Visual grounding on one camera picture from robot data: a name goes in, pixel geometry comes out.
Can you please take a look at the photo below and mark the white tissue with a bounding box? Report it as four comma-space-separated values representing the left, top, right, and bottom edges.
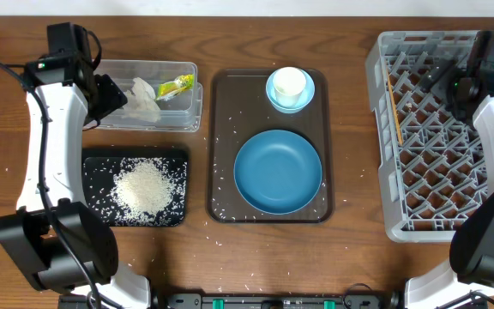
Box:
123, 77, 161, 123

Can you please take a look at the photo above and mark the yellow green snack wrapper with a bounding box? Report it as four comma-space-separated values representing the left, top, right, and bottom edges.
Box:
156, 74, 195, 101

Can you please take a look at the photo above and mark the wooden chopstick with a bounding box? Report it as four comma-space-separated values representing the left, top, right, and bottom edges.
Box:
385, 68, 404, 146

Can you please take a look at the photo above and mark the pile of white rice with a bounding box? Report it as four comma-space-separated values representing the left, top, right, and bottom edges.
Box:
86, 156, 188, 225

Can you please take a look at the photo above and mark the light blue small bowl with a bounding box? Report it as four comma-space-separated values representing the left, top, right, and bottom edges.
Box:
266, 70, 315, 114

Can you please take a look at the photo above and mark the cream paper cup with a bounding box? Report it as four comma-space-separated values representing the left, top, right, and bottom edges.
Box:
273, 67, 306, 108

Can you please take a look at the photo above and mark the dark blue plate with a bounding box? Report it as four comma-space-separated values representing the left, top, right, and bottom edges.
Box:
233, 130, 323, 215

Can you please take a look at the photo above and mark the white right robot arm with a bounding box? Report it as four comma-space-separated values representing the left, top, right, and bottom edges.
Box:
402, 30, 494, 309

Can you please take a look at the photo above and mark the grey dishwasher rack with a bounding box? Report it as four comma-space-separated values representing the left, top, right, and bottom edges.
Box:
365, 31, 489, 243

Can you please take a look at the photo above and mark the black plastic tray bin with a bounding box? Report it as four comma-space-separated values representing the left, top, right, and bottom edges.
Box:
81, 148, 190, 227

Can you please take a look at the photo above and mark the clear plastic bin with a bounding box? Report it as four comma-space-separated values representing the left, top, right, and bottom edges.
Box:
96, 60, 203, 132

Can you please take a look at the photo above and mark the brown serving tray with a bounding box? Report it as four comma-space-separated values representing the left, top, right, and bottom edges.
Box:
207, 69, 334, 223

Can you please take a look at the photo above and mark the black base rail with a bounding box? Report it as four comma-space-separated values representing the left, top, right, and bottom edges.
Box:
57, 292, 396, 309

